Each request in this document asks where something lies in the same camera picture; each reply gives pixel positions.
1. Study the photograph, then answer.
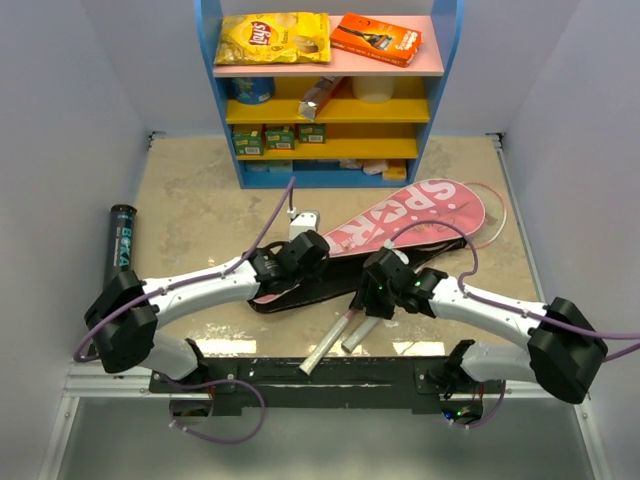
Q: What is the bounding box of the blue shelf unit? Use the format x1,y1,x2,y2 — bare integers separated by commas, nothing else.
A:
194,1,464,189

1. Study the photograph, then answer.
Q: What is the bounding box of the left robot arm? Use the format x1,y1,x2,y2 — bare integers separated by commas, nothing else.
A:
85,230,330,392

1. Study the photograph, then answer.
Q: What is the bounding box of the green box left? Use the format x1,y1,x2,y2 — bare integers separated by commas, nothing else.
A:
232,125,264,156

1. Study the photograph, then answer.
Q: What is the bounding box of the pink racket bag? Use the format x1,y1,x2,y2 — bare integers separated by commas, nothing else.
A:
249,179,486,314

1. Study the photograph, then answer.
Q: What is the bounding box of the orange razor box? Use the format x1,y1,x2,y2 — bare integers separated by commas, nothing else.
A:
329,12,422,67

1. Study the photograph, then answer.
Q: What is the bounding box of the green box middle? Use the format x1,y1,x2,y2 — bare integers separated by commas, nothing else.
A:
265,125,296,151

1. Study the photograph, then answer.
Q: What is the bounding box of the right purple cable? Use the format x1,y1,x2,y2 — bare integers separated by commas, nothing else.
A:
384,220,640,363

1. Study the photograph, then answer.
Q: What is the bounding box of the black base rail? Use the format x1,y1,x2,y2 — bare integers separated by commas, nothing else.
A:
149,355,504,417

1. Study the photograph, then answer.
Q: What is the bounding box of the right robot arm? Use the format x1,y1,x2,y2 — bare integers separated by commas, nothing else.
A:
364,248,608,404

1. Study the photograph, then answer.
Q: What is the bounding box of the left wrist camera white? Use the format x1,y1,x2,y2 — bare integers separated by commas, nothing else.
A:
288,209,320,241

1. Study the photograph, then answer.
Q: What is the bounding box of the purple cable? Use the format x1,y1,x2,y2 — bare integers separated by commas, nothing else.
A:
384,220,640,363
73,175,297,363

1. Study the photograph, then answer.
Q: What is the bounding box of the pink soap packet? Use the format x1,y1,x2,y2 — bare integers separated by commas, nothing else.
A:
362,159,389,175

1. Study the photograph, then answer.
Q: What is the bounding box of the black shuttlecock tube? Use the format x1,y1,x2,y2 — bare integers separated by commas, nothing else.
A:
103,204,137,287

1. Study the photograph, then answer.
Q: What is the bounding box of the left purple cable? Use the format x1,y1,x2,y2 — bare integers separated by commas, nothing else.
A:
73,175,297,363

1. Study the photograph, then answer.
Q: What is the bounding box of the green box right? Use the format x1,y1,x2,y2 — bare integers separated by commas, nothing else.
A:
297,123,327,144

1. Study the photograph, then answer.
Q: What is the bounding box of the blue round can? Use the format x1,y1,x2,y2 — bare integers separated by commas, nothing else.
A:
230,77,275,105

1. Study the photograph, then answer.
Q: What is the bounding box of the green box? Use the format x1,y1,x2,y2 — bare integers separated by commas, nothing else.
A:
232,125,264,156
265,125,296,151
297,123,327,144

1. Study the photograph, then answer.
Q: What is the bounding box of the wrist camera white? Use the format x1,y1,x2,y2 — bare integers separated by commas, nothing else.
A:
288,209,320,241
383,240,409,265

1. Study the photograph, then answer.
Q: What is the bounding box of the yellow Lays chips bag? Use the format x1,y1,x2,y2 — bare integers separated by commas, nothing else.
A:
214,12,331,66

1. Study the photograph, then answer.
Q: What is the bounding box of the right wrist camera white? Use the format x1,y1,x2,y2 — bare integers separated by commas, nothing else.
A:
383,240,409,265

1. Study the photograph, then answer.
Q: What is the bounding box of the white cup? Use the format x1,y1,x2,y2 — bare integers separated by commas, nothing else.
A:
351,76,396,104

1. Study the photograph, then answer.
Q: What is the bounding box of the yellow soap packet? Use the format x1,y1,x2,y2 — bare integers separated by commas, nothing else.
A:
382,164,407,182

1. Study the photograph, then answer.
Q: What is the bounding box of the silver orange carton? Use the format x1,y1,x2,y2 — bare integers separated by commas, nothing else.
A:
297,76,346,122

